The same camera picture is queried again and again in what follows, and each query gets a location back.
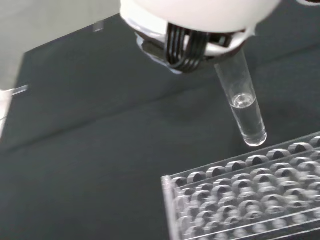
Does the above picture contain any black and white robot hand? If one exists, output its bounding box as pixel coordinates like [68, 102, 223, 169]
[119, 0, 281, 75]

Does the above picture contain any clear plastic test tube rack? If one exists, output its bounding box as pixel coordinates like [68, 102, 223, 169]
[161, 131, 320, 240]

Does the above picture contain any small clear cloth clip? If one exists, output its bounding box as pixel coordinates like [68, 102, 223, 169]
[11, 84, 29, 96]
[92, 21, 105, 33]

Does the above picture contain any black bench cloth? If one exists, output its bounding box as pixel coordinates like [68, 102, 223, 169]
[0, 0, 320, 240]

